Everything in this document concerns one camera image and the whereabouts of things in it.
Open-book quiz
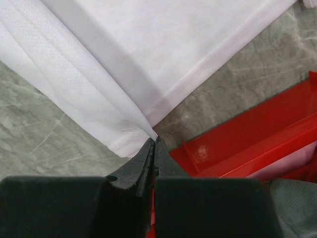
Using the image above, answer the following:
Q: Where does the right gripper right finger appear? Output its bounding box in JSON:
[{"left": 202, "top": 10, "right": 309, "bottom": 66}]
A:
[{"left": 154, "top": 138, "right": 283, "bottom": 238}]

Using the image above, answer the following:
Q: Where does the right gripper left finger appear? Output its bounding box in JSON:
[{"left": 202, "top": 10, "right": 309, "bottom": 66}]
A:
[{"left": 0, "top": 139, "right": 155, "bottom": 238}]

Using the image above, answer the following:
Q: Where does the white t shirt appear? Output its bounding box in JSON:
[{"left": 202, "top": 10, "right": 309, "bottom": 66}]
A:
[{"left": 0, "top": 0, "right": 317, "bottom": 159}]

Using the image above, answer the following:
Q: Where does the grey t shirt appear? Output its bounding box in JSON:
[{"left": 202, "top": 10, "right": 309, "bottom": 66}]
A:
[{"left": 268, "top": 179, "right": 317, "bottom": 238}]

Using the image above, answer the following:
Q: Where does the pink garment in bin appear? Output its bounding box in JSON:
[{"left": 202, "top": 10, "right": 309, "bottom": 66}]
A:
[{"left": 247, "top": 141, "right": 317, "bottom": 181}]

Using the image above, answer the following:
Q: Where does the red plastic bin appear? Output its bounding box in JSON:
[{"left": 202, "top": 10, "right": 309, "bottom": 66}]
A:
[{"left": 147, "top": 71, "right": 317, "bottom": 238}]

